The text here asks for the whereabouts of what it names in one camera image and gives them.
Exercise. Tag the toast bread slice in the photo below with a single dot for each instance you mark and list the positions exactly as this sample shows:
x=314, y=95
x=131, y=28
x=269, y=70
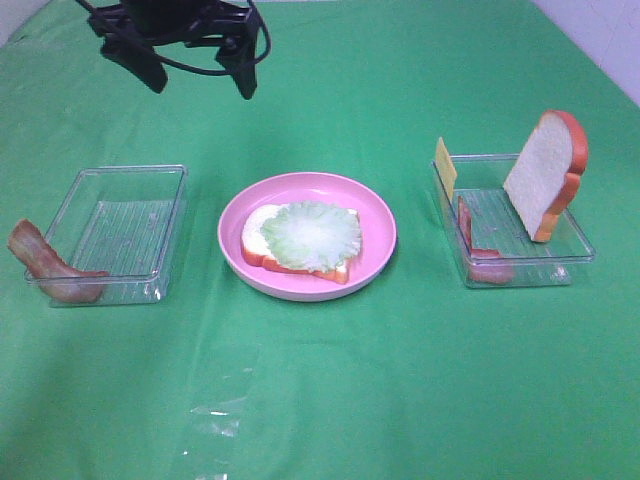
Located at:
x=255, y=252
x=547, y=173

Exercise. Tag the yellow cheese slice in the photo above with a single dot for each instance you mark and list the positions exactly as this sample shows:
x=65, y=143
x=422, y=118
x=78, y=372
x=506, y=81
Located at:
x=445, y=168

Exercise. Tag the left clear plastic container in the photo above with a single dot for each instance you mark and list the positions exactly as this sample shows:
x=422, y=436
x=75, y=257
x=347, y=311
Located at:
x=118, y=225

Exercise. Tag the green lettuce leaf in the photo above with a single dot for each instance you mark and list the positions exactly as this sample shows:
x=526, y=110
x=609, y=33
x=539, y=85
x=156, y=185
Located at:
x=312, y=236

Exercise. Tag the clear plastic tape strip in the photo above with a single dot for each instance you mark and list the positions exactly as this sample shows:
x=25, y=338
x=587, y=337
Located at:
x=214, y=415

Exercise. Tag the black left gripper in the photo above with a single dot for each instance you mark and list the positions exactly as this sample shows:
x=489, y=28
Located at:
x=221, y=24

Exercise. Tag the clear plastic container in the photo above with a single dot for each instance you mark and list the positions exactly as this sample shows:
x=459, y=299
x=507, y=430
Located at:
x=496, y=225
x=118, y=225

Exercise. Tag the bacon strip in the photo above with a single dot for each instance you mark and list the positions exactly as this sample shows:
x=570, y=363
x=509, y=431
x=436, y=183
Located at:
x=485, y=265
x=30, y=247

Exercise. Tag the right clear plastic container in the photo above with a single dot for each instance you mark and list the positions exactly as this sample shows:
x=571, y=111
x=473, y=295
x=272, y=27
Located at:
x=496, y=225

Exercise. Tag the green tablecloth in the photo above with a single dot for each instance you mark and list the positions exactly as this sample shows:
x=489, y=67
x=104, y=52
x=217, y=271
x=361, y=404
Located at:
x=414, y=377

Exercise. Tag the pink round plate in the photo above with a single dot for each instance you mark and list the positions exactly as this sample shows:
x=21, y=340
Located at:
x=376, y=219

